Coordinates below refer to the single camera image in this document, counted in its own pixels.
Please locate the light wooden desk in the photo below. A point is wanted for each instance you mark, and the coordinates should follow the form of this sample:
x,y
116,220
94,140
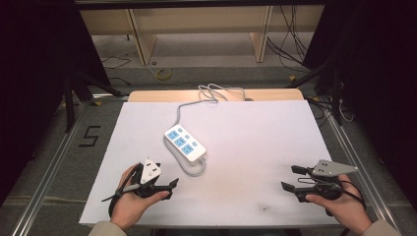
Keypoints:
x,y
203,19

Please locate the person's right hand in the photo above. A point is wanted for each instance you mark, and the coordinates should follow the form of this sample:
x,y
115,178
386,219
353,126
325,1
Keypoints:
x,y
347,206

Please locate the person's left hand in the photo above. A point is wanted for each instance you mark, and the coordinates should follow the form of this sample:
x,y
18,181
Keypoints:
x,y
129,206

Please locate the white power strip blue sockets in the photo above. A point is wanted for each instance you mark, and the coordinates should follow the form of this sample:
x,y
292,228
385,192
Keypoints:
x,y
185,143

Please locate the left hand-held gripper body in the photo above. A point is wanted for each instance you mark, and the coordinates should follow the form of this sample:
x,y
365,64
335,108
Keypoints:
x,y
150,170

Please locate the aluminium floor rail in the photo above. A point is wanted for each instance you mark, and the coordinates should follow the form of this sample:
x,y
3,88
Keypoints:
x,y
49,170
357,160

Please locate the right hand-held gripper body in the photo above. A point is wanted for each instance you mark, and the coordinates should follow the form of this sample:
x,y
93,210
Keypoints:
x,y
327,168

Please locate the black stand legs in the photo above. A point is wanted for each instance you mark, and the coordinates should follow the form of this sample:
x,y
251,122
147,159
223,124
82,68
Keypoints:
x,y
75,95
331,82

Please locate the black curtain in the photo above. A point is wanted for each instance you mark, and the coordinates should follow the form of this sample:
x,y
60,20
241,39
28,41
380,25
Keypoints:
x,y
377,82
36,82

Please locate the white table cover board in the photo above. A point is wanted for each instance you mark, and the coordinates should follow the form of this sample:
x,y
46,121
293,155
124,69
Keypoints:
x,y
255,147

